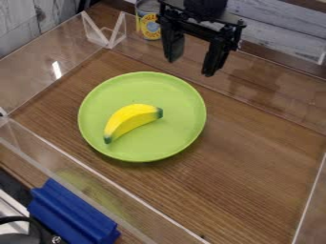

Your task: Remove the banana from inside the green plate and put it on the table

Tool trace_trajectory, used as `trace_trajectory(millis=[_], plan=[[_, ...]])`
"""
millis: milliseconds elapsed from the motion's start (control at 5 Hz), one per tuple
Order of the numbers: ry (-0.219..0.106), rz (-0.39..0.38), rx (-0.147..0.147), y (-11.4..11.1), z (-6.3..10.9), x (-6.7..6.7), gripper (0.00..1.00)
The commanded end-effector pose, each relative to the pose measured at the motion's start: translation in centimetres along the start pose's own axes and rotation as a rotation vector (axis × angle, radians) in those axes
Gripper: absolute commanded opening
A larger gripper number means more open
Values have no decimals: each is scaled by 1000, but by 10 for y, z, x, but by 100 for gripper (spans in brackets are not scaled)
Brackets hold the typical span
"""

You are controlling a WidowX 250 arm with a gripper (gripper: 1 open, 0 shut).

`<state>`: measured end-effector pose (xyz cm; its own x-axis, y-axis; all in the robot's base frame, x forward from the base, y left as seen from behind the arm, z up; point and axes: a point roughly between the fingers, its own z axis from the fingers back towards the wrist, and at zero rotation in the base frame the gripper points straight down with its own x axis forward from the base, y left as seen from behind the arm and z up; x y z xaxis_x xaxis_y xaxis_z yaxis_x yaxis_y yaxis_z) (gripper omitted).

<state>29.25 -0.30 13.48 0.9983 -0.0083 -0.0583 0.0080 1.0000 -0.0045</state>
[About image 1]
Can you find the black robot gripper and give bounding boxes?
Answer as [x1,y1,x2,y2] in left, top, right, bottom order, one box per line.
[158,0,246,77]

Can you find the yellow toy banana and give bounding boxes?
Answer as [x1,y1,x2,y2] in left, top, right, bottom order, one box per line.
[103,104,163,144]

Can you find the green round plate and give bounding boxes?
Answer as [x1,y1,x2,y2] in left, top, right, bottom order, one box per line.
[78,71,206,163]

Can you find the yellow labelled tin can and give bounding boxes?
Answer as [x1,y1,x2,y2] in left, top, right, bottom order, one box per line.
[135,0,160,41]

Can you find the blue plastic clamp block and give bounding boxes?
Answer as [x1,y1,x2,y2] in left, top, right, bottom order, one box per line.
[28,178,122,244]

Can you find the clear acrylic tray wall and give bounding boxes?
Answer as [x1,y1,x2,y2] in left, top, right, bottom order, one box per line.
[0,7,326,244]

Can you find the black cable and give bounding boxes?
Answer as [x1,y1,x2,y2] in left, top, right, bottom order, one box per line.
[0,215,43,244]

